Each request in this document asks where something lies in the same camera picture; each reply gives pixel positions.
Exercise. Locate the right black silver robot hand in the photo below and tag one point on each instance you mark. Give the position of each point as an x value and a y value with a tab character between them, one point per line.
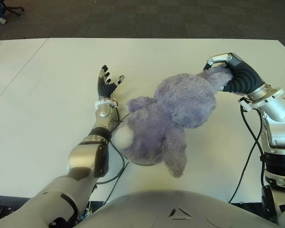
244	78

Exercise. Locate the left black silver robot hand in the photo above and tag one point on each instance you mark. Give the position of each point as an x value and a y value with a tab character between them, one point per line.
104	89

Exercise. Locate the purple plush bunny doll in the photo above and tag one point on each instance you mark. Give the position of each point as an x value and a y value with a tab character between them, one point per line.
166	114

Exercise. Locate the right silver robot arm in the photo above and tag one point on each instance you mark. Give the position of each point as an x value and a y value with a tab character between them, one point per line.
275	109

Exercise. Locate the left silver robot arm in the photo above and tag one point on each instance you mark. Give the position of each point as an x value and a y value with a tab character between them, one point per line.
85	156

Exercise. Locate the white plate black rim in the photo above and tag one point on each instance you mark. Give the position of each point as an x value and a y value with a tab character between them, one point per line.
139	164

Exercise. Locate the white sneaker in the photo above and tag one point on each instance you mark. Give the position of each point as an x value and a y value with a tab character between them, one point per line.
1	21

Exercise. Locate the silver robot torso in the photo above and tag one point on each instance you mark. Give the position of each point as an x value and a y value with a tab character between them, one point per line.
156	213

